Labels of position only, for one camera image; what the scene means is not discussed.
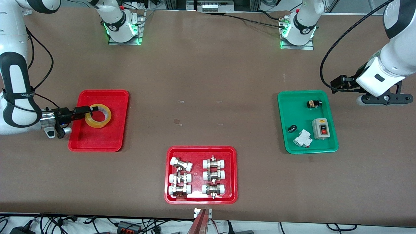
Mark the small black round buzzer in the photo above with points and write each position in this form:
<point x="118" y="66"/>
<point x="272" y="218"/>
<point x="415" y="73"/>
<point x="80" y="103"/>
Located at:
<point x="292" y="128"/>

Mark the white circuit breaker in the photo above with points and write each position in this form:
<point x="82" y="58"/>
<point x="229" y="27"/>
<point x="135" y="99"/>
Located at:
<point x="302" y="139"/>

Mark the red metal bar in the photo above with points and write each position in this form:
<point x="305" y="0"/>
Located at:
<point x="200" y="224"/>

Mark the black push-button with orange label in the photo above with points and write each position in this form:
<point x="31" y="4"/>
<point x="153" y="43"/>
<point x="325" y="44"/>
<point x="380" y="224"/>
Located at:
<point x="313" y="104"/>

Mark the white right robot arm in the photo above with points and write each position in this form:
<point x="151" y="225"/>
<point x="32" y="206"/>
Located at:
<point x="16" y="81"/>

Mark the red tray holding fittings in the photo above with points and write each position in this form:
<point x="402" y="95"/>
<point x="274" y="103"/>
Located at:
<point x="198" y="152"/>

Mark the white-capped metal pipe fitting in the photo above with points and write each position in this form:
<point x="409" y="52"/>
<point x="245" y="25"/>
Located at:
<point x="181" y="164"/>
<point x="179" y="190"/>
<point x="214" y="175"/>
<point x="214" y="163"/>
<point x="180" y="178"/>
<point x="213" y="189"/>

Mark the red plastic tray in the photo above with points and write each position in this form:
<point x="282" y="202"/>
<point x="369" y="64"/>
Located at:
<point x="97" y="139"/>

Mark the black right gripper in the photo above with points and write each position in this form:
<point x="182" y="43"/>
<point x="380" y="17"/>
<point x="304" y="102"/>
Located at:
<point x="62" y="114"/>

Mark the silver metal bracket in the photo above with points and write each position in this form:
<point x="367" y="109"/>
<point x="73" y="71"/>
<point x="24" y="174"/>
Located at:
<point x="196" y="213"/>

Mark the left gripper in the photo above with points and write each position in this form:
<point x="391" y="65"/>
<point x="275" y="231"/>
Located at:
<point x="350" y="82"/>

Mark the green plastic tray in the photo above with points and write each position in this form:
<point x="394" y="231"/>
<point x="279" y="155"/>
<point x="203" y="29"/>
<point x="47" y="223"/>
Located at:
<point x="292" y="143"/>

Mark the white power strip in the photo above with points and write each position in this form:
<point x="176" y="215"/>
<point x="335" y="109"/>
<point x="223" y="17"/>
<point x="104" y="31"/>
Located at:
<point x="214" y="6"/>

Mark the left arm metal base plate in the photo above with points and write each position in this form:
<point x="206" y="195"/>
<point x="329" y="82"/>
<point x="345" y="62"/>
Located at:
<point x="299" y="47"/>

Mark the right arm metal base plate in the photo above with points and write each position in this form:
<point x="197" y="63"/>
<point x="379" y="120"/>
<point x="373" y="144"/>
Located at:
<point x="140" y="29"/>

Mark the grey on-off switch box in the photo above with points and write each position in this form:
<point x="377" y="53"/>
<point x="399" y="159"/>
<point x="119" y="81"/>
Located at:
<point x="321" y="130"/>

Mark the black connector box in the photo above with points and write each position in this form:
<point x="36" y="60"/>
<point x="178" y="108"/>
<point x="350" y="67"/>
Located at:
<point x="128" y="226"/>

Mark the yellowish clear tape roll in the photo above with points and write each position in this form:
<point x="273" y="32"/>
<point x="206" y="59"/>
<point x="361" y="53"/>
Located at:
<point x="97" y="124"/>

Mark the black power adapter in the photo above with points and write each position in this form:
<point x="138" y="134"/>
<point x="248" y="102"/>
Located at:
<point x="22" y="230"/>

